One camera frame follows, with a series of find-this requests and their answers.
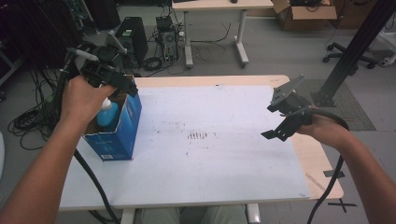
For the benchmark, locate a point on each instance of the blue cardboard box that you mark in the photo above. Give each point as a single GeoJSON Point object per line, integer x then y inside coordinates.
{"type": "Point", "coordinates": [123, 130]}

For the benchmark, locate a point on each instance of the wooden desk with white legs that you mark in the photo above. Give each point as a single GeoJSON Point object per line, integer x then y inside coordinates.
{"type": "Point", "coordinates": [218, 4]}

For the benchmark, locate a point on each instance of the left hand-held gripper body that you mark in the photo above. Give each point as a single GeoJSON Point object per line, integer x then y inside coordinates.
{"type": "Point", "coordinates": [99, 63]}

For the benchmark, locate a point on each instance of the brown cardboard box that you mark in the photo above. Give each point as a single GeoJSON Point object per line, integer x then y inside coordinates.
{"type": "Point", "coordinates": [306, 15]}

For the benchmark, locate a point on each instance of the black curtain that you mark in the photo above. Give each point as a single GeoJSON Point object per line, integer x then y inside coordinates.
{"type": "Point", "coordinates": [31, 28]}

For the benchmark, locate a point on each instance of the open computer case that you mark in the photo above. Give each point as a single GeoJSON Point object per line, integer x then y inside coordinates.
{"type": "Point", "coordinates": [168, 37]}

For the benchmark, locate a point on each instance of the black metal post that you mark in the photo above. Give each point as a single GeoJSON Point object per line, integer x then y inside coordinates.
{"type": "Point", "coordinates": [355, 49]}

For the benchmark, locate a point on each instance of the black office chair base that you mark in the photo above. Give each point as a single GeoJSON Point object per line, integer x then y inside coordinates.
{"type": "Point", "coordinates": [348, 57]}

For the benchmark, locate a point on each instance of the white table leg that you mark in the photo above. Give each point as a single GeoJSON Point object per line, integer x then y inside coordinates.
{"type": "Point", "coordinates": [253, 214]}
{"type": "Point", "coordinates": [127, 217]}

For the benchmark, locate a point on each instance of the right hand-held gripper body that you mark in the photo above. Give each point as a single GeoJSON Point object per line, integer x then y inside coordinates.
{"type": "Point", "coordinates": [291, 104]}

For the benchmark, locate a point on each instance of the black computer tower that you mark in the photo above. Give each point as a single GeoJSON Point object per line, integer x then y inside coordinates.
{"type": "Point", "coordinates": [134, 39]}

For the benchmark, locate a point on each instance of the person's left hand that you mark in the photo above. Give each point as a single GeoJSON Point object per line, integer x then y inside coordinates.
{"type": "Point", "coordinates": [81, 102]}

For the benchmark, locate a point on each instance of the blue bottle with white cap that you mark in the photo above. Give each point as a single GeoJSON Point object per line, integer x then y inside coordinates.
{"type": "Point", "coordinates": [107, 115]}

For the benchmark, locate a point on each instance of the white table mat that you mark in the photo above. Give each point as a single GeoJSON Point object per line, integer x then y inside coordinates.
{"type": "Point", "coordinates": [202, 168]}

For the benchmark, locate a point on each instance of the person's right hand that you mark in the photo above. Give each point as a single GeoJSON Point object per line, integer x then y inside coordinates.
{"type": "Point", "coordinates": [323, 130]}

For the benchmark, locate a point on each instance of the dark floor mat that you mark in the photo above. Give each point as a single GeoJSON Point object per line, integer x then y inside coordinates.
{"type": "Point", "coordinates": [351, 118]}

